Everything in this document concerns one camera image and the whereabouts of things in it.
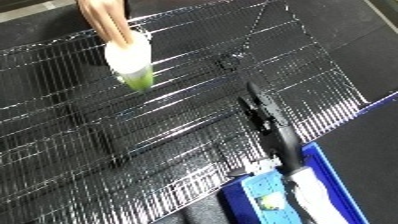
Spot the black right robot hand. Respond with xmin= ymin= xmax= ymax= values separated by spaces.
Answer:
xmin=236 ymin=81 xmax=310 ymax=177

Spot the person's hand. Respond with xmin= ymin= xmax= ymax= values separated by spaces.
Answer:
xmin=76 ymin=0 xmax=136 ymax=49

